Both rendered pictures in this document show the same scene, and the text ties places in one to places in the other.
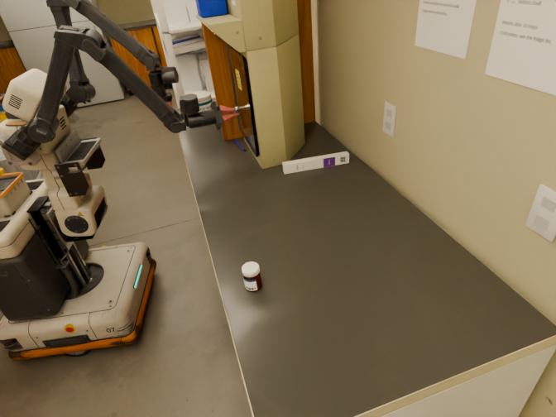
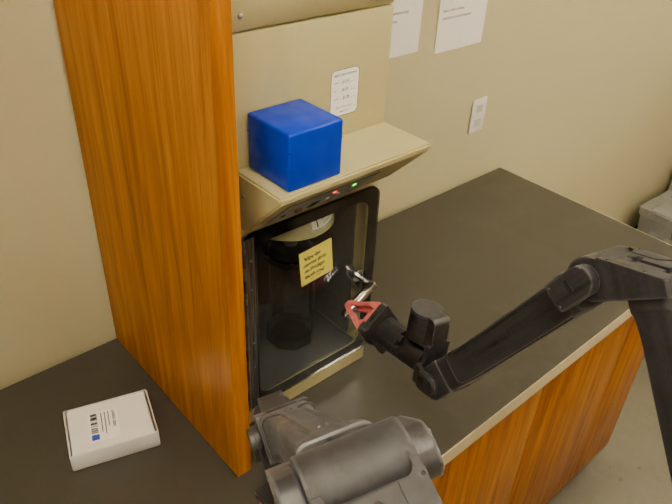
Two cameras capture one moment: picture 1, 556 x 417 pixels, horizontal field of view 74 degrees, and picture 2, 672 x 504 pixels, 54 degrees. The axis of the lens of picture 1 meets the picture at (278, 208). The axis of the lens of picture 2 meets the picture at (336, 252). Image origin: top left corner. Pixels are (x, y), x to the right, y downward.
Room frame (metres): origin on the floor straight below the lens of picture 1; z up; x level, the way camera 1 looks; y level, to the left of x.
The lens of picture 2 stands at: (1.98, 0.99, 1.98)
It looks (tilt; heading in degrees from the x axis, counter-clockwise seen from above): 34 degrees down; 241
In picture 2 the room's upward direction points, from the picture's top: 3 degrees clockwise
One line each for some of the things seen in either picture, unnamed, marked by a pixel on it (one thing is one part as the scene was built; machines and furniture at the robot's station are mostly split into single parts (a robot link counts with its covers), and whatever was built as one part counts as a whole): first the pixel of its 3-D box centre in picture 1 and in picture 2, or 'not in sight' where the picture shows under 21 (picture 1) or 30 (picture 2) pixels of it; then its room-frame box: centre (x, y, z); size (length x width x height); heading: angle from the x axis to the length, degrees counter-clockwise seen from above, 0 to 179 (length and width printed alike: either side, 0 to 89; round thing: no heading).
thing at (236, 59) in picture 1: (242, 100); (313, 299); (1.53, 0.10, 1.19); 0.30 x 0.01 x 0.40; 14
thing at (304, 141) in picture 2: (210, 2); (294, 144); (1.61, 0.16, 1.56); 0.10 x 0.10 x 0.09; 14
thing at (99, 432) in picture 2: not in sight; (111, 428); (1.93, 0.04, 0.96); 0.16 x 0.12 x 0.04; 178
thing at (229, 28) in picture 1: (219, 32); (336, 183); (1.52, 0.14, 1.46); 0.32 x 0.11 x 0.10; 14
